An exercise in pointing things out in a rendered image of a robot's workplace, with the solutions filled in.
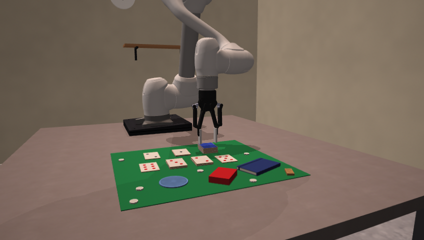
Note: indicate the red square block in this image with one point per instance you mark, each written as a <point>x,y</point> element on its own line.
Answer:
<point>222,176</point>

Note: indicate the green felt playing mat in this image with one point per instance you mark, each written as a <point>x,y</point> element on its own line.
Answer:
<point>128,175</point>

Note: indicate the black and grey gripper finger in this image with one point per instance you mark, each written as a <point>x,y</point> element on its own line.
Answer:
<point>219,119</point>
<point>200,121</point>

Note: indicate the beige card with black dots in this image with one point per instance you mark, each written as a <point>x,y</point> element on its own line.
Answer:
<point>151,155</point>

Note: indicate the blue rectangular tile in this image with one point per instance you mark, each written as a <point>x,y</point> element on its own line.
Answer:
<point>208,145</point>

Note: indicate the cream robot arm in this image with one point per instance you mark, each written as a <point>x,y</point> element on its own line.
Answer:
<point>209,56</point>

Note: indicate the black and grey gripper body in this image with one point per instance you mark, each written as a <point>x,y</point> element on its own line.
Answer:
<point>207,97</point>

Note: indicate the dark blue book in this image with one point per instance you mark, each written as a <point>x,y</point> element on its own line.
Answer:
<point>258,166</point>

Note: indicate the blue flat round disc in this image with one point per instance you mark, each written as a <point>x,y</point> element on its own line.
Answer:
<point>173,182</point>

